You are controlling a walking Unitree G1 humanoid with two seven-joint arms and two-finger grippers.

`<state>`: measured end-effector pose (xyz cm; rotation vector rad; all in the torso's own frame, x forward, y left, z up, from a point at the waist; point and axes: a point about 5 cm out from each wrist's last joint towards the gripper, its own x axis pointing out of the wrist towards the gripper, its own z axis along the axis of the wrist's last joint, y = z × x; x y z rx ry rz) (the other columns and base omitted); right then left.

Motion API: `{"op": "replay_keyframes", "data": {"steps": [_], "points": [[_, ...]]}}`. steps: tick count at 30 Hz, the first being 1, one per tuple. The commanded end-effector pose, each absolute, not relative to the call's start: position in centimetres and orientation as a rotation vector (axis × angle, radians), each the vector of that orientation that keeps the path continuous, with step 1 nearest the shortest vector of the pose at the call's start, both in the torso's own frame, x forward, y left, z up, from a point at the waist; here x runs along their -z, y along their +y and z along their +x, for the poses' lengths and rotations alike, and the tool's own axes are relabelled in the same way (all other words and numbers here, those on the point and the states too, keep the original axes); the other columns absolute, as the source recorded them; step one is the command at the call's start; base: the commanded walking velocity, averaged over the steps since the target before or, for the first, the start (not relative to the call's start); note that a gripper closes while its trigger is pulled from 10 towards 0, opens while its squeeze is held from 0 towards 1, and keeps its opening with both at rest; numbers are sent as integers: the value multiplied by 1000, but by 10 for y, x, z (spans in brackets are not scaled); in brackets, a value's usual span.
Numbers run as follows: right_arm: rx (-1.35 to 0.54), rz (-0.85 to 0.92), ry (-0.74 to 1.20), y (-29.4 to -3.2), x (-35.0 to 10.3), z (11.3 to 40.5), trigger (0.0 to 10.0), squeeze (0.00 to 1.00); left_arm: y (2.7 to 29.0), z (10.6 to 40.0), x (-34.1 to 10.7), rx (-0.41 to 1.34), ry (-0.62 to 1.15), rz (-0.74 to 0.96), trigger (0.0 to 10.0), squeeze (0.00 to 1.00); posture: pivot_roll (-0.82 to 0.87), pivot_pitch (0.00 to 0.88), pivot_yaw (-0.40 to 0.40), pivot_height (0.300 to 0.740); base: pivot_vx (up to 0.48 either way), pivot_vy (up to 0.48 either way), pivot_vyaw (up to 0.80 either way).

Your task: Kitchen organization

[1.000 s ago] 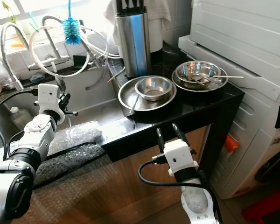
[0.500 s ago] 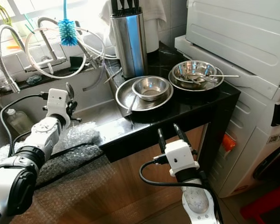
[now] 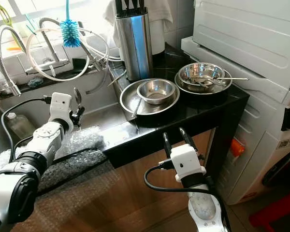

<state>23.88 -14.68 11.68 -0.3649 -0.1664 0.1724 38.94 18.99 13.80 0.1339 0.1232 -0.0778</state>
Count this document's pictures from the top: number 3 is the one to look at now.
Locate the dark scrubbing pad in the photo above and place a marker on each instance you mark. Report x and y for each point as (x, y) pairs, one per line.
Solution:
(35, 82)

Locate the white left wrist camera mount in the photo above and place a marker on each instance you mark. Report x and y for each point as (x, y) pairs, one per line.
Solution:
(62, 107)

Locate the blue bottle brush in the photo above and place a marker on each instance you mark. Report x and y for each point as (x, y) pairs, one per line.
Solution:
(70, 33)

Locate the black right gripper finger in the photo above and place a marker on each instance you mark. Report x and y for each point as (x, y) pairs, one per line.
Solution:
(186, 136)
(167, 145)

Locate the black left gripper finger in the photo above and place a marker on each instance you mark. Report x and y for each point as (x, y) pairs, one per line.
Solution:
(78, 106)

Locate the clear plastic bottle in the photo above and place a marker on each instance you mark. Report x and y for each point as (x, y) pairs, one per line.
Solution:
(19, 125)

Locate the red plastic stool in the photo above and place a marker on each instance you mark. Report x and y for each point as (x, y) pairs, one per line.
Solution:
(278, 212)

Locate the steel wall tap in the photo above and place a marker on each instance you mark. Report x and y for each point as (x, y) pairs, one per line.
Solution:
(50, 54)

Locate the stainless steel sink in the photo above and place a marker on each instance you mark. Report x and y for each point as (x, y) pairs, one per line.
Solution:
(101, 113)

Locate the wide steel plate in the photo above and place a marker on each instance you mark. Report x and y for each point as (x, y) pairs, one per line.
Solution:
(220, 90)
(128, 99)

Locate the large steel bowl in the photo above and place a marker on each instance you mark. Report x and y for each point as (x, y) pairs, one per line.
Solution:
(202, 71)

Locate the flexible steel faucet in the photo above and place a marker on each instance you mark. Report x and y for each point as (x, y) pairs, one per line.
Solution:
(1, 60)

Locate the orange plastic object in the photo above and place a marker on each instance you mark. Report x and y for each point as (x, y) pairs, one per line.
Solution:
(237, 147)

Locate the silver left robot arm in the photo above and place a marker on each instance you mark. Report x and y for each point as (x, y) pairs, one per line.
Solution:
(29, 164)

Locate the long steel spoon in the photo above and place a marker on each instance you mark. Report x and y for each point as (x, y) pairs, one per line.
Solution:
(232, 79)

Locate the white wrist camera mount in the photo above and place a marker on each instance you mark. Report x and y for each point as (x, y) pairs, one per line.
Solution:
(186, 162)
(62, 107)

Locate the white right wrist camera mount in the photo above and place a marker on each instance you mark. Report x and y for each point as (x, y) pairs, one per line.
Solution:
(186, 162)

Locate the steel knife block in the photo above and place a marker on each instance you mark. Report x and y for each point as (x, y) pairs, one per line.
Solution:
(133, 46)

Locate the clear bubble wrap sheet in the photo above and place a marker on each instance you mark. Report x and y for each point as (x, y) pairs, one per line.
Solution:
(82, 145)

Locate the white hanging towel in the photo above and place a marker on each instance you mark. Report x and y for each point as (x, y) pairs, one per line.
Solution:
(159, 19)

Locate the white washing machine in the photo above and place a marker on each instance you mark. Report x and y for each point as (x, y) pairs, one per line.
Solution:
(261, 125)

